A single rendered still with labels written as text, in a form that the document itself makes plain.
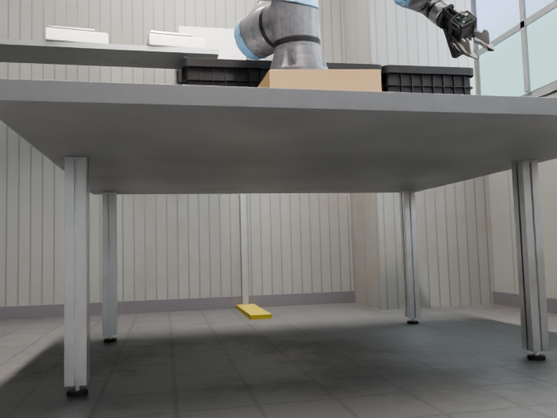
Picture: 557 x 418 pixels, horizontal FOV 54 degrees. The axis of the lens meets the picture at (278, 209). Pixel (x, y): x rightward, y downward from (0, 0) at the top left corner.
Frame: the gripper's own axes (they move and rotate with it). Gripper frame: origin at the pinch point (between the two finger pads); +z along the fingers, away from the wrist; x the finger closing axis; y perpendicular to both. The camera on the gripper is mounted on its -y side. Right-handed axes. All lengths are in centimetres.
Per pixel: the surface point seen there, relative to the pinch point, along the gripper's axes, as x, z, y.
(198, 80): -86, -18, 28
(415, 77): -26.3, 1.0, 6.6
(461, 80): -13.1, 6.1, 1.5
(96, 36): -113, -186, -51
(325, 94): -69, 32, 51
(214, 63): -80, -19, 29
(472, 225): 40, -31, -186
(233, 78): -77, -15, 24
